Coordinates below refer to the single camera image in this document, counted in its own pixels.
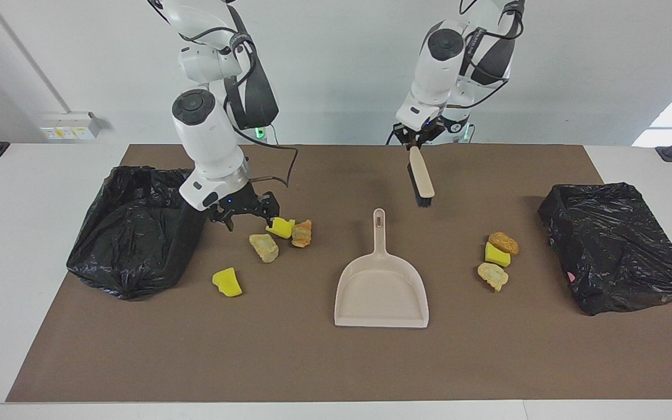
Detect yellow sponge piece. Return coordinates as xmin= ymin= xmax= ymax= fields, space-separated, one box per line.
xmin=265 ymin=216 xmax=296 ymax=239
xmin=485 ymin=242 xmax=512 ymax=268
xmin=212 ymin=267 xmax=243 ymax=298

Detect pale bread chunk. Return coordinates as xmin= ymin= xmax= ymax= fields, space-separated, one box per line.
xmin=248 ymin=233 xmax=279 ymax=263

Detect beige hand brush black bristles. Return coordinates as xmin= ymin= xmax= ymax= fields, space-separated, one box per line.
xmin=407 ymin=146 xmax=435 ymax=209

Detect orange croissant piece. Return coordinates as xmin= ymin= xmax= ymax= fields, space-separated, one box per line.
xmin=291 ymin=220 xmax=313 ymax=248

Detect brown bread roll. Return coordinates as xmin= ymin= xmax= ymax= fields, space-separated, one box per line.
xmin=488 ymin=232 xmax=519 ymax=256

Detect beige plastic dustpan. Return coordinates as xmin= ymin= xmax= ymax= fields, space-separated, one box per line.
xmin=334 ymin=208 xmax=430 ymax=328

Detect pale striped bread piece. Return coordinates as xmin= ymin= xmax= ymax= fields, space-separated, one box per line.
xmin=477 ymin=262 xmax=509 ymax=292

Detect black trash bag bin pink spot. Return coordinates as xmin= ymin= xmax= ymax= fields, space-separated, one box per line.
xmin=538 ymin=183 xmax=672 ymax=316

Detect brown table mat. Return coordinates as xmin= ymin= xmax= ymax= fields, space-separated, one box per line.
xmin=6 ymin=144 xmax=672 ymax=403

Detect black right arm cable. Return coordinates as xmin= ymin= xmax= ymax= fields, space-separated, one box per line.
xmin=181 ymin=0 xmax=299 ymax=188

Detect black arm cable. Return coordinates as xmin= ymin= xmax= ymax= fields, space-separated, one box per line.
xmin=181 ymin=0 xmax=299 ymax=188
xmin=457 ymin=0 xmax=524 ymax=111

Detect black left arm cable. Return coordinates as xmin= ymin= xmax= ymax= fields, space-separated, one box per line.
xmin=457 ymin=0 xmax=524 ymax=111

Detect white wall outlet box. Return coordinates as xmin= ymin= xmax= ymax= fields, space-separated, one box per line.
xmin=40 ymin=112 xmax=103 ymax=141

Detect grey wall conduit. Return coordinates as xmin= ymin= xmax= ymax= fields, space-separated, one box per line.
xmin=0 ymin=0 xmax=73 ymax=114

